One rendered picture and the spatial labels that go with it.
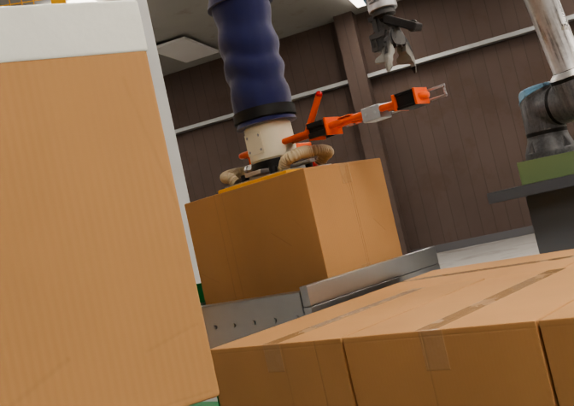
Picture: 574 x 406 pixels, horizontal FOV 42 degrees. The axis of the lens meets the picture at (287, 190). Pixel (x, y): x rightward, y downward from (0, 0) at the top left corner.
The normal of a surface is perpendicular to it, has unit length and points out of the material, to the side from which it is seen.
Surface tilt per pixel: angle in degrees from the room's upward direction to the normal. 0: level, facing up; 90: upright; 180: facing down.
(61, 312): 90
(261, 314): 90
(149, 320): 90
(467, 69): 90
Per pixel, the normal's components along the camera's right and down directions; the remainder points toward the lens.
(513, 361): -0.66, 0.11
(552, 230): -0.33, 0.01
